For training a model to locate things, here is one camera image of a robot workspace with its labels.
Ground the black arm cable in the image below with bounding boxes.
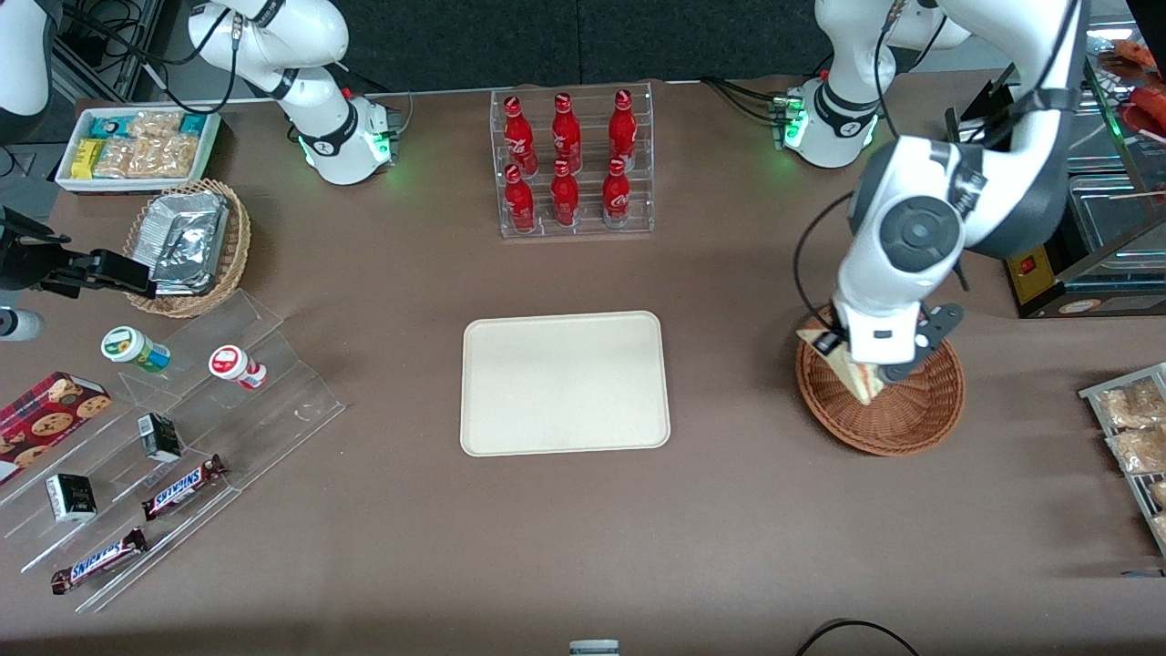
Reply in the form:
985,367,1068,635
55,0,243,116
792,190,857,322

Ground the clear nut snack bag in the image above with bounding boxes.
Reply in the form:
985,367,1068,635
128,111,187,140
94,137,138,179
130,134,200,179

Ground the clear acrylic stepped stand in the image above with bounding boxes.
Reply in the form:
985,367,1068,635
0,290,346,614

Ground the metal snack tray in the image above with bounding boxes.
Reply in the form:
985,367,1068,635
1079,363,1166,557

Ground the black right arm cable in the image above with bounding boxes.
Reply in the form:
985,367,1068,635
55,0,243,116

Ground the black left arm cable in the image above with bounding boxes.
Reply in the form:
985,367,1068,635
792,190,857,322

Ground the black hot food case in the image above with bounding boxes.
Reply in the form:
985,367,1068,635
946,14,1166,320

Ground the green capped drink bottle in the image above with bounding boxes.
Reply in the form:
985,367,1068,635
100,325,172,375

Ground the red plaid cookie box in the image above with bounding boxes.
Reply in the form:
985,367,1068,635
0,371,113,486

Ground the Snickers chocolate bar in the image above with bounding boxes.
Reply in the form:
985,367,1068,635
141,454,228,522
50,527,149,596

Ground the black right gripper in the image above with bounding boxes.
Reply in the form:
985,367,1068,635
0,208,157,298

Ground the small black white carton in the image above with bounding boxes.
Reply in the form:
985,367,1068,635
46,473,99,524

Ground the triangular sandwich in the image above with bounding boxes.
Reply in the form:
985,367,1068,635
797,323,886,407

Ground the brown round wicker basket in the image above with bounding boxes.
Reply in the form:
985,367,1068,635
795,305,966,456

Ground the tan oval wicker basket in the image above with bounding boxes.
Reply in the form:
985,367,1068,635
123,179,252,319

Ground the grey metal frame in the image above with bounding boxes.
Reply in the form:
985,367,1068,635
50,0,170,101

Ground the red glazed food piece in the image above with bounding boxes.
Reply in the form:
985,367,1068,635
1107,38,1160,76
1119,87,1166,139

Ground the black base cable bundle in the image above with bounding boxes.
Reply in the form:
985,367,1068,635
701,77,790,125

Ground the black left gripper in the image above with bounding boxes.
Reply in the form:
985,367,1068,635
813,304,943,359

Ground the stainless steel pan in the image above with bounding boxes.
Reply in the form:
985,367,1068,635
1064,173,1166,256
1061,100,1132,172

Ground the red capped drink bottle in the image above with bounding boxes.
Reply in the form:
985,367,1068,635
209,344,269,392

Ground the red cola bottle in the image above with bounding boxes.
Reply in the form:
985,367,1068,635
608,88,639,170
550,159,581,228
601,158,632,228
551,93,583,172
503,96,537,176
504,164,537,234

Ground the black looped floor cable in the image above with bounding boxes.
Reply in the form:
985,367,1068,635
794,619,923,656

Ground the white rectangular snack bin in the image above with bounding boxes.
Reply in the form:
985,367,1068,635
55,108,223,194

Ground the cream plastic tray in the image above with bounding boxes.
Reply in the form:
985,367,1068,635
460,311,672,457

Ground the clear acrylic bottle rack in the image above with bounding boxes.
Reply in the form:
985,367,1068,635
490,82,655,240

